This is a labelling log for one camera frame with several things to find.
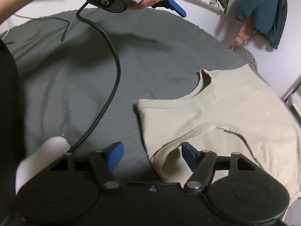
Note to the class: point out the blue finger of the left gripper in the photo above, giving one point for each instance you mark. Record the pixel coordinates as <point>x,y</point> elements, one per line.
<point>171,5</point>

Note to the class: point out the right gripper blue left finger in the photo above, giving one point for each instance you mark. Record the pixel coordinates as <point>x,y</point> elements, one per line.
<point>104,162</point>

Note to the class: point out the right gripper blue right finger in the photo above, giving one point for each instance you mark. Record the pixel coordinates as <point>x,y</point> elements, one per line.
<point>201,163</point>

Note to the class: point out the beige t-shirt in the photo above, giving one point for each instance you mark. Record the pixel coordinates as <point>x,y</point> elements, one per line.
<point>228,111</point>

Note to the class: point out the white sock foot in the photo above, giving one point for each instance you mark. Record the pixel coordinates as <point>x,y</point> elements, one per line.
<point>50,151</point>

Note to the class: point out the pink hanging garment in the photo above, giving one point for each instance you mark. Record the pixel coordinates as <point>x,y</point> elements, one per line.
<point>246,31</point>

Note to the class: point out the grey bed sheet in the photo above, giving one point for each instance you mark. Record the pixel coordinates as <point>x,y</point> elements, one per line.
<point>62,72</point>

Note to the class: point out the round grey woven stool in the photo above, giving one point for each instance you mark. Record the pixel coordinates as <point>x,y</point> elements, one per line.
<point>247,56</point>

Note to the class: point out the dark teal hanging jacket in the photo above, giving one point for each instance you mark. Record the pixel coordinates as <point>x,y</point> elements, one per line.
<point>268,17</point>

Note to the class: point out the white black wooden chair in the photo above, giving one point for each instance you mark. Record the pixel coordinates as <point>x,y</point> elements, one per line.
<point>292,99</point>

